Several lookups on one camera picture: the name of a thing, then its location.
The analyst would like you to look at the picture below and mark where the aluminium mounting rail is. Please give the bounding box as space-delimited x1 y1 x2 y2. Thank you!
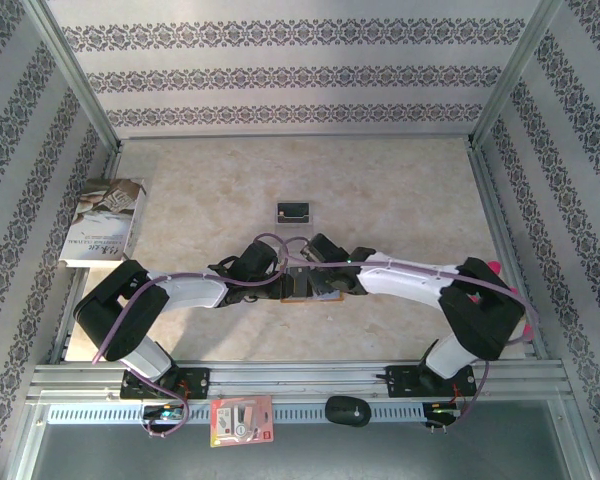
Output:
27 359 569 401

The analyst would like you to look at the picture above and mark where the orange leather card holder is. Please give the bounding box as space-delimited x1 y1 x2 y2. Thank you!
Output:
278 287 345 306

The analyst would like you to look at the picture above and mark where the aluminium wall rail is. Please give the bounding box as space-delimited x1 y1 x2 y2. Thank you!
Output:
117 130 476 144

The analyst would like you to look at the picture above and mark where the aluminium side rail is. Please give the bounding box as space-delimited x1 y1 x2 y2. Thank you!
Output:
465 138 551 361
47 142 124 366

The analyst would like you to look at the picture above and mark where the white printed book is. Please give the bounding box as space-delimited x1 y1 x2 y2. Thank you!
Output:
58 177 149 270

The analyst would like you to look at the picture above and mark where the clear acrylic card stand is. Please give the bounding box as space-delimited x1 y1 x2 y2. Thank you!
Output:
271 199 317 241

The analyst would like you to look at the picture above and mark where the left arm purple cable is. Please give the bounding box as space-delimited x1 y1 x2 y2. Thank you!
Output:
92 233 291 441

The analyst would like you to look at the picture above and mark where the perforated metal cable tray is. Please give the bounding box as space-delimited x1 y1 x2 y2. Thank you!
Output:
46 402 427 426

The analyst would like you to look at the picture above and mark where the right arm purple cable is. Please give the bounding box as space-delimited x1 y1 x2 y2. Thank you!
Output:
279 234 541 434

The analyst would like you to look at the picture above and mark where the black computer mouse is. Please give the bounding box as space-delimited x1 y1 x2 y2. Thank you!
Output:
324 395 373 428

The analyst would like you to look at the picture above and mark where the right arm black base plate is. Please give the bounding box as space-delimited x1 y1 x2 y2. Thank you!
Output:
387 364 479 400

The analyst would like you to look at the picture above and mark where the pink green plush toy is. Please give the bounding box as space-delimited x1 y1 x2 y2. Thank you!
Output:
468 258 535 337

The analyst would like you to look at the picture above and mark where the red flash drive package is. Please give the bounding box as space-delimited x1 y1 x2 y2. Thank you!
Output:
209 394 276 449

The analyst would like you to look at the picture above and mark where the small electronics board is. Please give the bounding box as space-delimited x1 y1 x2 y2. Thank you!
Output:
140 403 190 422
422 402 465 420

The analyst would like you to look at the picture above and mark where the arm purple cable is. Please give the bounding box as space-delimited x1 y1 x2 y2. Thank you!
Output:
279 234 541 434
92 233 291 441

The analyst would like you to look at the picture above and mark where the grey metal shelf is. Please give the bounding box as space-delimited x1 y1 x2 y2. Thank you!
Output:
7 399 599 480

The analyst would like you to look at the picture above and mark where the aluminium frame post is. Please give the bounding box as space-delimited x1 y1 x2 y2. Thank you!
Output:
22 0 121 151
468 0 569 149

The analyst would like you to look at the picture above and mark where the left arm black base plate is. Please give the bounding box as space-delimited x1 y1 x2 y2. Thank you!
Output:
119 367 212 401

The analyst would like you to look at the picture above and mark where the black card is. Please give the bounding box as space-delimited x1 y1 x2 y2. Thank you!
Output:
276 201 311 224

